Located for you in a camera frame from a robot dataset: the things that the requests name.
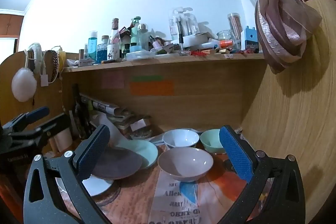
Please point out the white powder puff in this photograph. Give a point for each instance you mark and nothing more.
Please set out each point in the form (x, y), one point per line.
(23, 85)

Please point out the white box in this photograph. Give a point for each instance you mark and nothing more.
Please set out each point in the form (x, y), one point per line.
(195, 40)

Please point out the pile of small cosmetics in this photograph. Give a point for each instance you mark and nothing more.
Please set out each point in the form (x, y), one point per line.
(162, 47)

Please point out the clear jar of sticks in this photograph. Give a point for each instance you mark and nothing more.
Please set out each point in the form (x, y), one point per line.
(234, 27)

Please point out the silver cap clear bottle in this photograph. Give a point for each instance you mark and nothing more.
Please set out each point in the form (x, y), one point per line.
(143, 37)

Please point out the glass jar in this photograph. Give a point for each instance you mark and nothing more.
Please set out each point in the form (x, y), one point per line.
(225, 36)

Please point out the white bowl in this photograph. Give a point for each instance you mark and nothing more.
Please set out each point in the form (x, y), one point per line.
(181, 138)

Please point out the clear plastic box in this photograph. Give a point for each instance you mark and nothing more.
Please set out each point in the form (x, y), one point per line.
(140, 55)

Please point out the white tube with orange cap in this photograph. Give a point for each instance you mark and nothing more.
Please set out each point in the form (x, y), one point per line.
(223, 43)

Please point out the green plate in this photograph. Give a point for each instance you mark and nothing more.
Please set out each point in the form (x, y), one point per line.
(147, 153)

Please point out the small cardboard box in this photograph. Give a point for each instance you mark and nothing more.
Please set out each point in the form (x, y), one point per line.
(140, 124)

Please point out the stack of books and newspapers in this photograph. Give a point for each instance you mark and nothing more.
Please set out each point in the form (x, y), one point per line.
(105, 108)

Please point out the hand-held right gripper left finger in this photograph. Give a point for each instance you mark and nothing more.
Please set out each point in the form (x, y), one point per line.
(94, 150)

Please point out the blue pencil sharpener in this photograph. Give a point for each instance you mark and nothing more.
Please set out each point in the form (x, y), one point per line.
(249, 40)

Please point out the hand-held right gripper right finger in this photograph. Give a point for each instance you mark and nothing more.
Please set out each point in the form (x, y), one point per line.
(236, 153)

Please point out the white fluffy headband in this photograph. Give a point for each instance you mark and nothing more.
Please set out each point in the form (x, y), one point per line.
(35, 52)

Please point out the patterned headband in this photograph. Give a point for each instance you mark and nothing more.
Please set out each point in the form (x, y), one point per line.
(54, 64)

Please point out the white plate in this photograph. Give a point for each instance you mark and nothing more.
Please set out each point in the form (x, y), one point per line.
(98, 186)

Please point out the long white paper sheet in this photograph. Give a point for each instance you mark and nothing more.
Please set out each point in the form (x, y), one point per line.
(110, 129)

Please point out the beige roll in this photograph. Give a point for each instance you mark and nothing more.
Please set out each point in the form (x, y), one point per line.
(63, 140)

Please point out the small bowl of glass marbles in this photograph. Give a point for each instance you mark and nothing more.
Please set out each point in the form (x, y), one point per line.
(141, 137)

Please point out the orange sticky note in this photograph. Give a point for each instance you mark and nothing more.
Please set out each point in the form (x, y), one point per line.
(152, 87)

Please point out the brown plate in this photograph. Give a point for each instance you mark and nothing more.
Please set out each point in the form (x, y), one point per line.
(118, 163)

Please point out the pink bowl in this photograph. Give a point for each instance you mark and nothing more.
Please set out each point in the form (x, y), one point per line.
(183, 161)

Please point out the pink knotted curtain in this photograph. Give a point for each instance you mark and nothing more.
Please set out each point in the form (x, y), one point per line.
(278, 24)

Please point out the wooden wall cabinet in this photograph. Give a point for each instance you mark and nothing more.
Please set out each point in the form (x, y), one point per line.
(9, 24)

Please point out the dark glass bottle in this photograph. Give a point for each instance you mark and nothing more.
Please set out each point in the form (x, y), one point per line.
(77, 108)

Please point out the tall blue liquid bottle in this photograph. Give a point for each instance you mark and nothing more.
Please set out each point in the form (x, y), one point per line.
(92, 47)

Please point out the clear pump bottle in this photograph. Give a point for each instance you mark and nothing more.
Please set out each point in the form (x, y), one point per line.
(191, 24)
(176, 27)

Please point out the green bowl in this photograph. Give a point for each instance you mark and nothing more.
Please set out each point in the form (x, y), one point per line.
(210, 141)

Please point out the green pump bottle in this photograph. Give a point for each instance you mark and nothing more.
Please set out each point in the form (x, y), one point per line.
(134, 35)

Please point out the newspaper print tablecloth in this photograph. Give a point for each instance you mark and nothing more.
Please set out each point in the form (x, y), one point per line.
(170, 200)

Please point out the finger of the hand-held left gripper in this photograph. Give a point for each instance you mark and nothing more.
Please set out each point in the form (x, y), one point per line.
(38, 113)
(55, 123)

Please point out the green sticky note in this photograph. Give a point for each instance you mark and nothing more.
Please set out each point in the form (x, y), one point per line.
(147, 78)

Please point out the white label liquor bottle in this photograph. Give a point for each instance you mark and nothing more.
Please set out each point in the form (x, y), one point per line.
(113, 50)

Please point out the pink sticky note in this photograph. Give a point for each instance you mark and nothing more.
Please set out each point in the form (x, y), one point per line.
(113, 81)

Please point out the short blue bottle with cork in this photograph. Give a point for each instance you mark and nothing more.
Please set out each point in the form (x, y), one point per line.
(102, 52)

